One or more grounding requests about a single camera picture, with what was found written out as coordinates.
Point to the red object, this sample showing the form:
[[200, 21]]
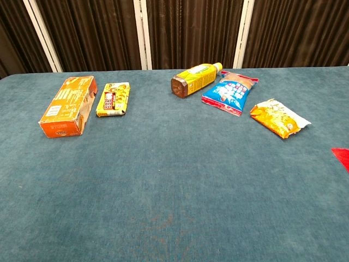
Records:
[[343, 158]]

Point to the teal table cloth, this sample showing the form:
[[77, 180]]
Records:
[[174, 177]]

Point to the yellow label tea bottle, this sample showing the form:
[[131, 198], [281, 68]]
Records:
[[195, 78]]

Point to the blue snack bag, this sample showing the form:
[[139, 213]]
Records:
[[230, 94]]

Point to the yellow snack pack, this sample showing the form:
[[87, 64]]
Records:
[[114, 99]]

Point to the dark brown curtain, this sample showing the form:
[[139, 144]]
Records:
[[300, 32], [92, 32], [193, 30], [19, 41]]

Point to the orange snack bag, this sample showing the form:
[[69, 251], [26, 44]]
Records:
[[278, 117]]

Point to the orange cardboard box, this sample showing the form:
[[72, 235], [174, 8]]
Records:
[[68, 106]]

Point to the white frame post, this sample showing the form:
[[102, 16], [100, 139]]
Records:
[[243, 35], [43, 36], [143, 35]]

